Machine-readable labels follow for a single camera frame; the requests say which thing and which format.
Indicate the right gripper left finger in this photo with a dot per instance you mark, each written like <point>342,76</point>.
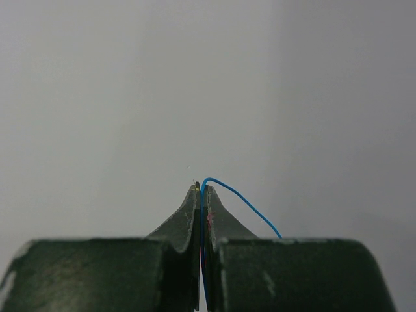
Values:
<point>158,272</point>

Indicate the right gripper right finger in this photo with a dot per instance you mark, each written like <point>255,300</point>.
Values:
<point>246,273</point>

